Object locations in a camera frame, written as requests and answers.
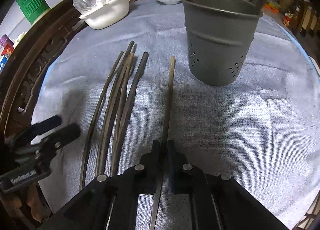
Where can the red box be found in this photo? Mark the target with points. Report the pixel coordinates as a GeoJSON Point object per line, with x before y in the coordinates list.
{"type": "Point", "coordinates": [8, 50]}

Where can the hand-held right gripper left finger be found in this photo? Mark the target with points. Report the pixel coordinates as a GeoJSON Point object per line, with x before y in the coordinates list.
{"type": "Point", "coordinates": [156, 151]}

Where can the white plastic basin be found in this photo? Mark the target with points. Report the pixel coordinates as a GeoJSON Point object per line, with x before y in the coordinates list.
{"type": "Point", "coordinates": [107, 12]}

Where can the orange box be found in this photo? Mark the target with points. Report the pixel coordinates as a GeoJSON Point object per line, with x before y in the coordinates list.
{"type": "Point", "coordinates": [273, 6]}

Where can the carved dark wooden chair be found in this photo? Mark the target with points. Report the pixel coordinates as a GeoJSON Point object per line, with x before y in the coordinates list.
{"type": "Point", "coordinates": [32, 70]}

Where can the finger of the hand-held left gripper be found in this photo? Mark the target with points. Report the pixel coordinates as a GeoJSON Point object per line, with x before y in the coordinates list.
{"type": "Point", "coordinates": [48, 122]}
{"type": "Point", "coordinates": [66, 133]}

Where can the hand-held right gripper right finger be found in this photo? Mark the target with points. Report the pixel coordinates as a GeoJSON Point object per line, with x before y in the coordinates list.
{"type": "Point", "coordinates": [171, 152]}

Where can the brown wooden chopstick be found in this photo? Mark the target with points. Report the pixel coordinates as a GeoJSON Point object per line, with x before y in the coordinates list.
{"type": "Point", "coordinates": [170, 95]}
{"type": "Point", "coordinates": [124, 87]}

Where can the person's left hand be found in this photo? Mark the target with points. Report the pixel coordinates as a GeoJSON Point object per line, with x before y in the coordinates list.
{"type": "Point", "coordinates": [32, 205]}

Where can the grey towel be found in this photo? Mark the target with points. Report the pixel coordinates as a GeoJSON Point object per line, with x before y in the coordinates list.
{"type": "Point", "coordinates": [225, 132]}

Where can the purple box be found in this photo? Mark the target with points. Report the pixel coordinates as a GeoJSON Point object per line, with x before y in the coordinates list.
{"type": "Point", "coordinates": [5, 40]}

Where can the green plastic mug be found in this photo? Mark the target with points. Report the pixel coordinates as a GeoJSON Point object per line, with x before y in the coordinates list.
{"type": "Point", "coordinates": [31, 2]}

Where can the grey perforated utensil holder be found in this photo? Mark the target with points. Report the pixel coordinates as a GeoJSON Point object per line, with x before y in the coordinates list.
{"type": "Point", "coordinates": [220, 45]}

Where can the red and white carton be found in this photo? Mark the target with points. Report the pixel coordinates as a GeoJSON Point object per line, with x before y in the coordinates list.
{"type": "Point", "coordinates": [288, 19]}

